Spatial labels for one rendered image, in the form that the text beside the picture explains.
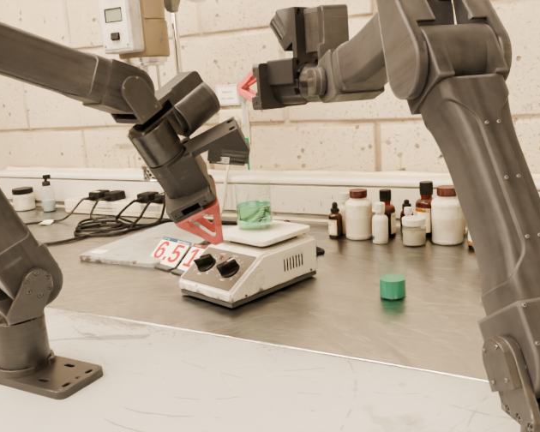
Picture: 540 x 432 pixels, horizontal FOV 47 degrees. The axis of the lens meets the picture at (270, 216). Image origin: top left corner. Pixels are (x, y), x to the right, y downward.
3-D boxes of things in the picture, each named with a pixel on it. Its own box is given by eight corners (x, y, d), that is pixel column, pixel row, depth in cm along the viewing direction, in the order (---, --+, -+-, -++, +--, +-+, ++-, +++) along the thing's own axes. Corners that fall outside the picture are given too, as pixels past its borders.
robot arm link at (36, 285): (29, 252, 80) (-18, 262, 76) (51, 266, 73) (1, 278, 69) (36, 299, 81) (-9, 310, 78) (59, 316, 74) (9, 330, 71)
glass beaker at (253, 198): (256, 225, 109) (253, 177, 108) (282, 229, 105) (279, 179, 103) (225, 233, 105) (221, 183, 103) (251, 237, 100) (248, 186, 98)
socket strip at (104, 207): (176, 219, 158) (174, 202, 157) (64, 213, 177) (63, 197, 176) (189, 214, 162) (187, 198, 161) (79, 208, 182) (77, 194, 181)
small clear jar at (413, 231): (399, 246, 120) (398, 219, 119) (406, 240, 124) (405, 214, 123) (422, 248, 118) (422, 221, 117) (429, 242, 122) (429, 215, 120)
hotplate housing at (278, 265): (232, 311, 92) (228, 260, 90) (178, 294, 101) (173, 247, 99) (327, 272, 107) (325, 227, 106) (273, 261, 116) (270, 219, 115)
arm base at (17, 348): (-13, 293, 83) (-62, 311, 77) (98, 311, 73) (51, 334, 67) (-3, 349, 84) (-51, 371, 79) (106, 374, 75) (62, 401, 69)
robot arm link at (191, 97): (199, 111, 92) (154, 40, 86) (231, 111, 85) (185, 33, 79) (141, 160, 87) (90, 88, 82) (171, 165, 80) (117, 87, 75)
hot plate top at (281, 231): (262, 247, 96) (261, 242, 96) (212, 237, 104) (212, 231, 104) (313, 231, 104) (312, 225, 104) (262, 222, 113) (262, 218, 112)
